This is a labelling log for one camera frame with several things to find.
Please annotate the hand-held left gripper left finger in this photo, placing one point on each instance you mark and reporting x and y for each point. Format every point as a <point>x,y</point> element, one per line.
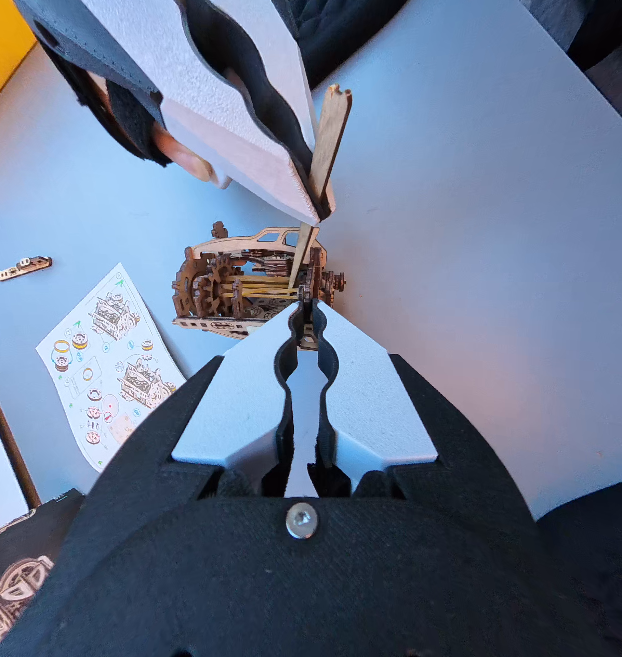
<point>229,410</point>

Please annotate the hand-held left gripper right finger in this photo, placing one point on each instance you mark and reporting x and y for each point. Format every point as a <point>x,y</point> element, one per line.
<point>382,410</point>

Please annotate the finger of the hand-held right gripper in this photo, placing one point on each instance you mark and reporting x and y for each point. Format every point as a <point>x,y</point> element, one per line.
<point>288,77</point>
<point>213,133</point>

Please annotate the wooden stick tool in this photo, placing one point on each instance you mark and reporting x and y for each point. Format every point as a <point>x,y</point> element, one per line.
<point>334,138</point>

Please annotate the wooden mechanical model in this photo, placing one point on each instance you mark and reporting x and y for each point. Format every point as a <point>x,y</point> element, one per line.
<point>213,287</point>

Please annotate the small wooden model part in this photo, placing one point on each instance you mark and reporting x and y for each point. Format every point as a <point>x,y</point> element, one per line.
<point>23,267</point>

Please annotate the black model kit box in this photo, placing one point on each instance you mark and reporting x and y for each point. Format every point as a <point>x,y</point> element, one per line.
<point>13,580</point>

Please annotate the person's right hand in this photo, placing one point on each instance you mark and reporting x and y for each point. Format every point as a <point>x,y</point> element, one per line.
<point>187,154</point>

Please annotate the assembly instruction sheet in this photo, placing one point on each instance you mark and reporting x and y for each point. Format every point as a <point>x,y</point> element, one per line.
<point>105,359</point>

